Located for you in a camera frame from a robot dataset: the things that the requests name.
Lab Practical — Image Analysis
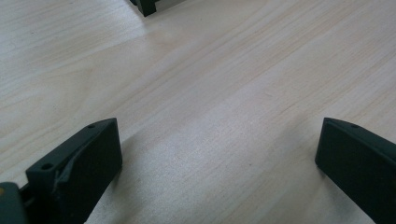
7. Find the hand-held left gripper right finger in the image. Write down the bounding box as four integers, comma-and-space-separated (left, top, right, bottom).
314, 117, 396, 224

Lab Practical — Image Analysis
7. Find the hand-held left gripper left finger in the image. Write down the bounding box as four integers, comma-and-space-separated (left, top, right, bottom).
19, 117, 123, 224

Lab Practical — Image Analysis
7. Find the black two-tier metal shelf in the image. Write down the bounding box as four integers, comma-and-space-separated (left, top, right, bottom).
130, 0, 161, 18

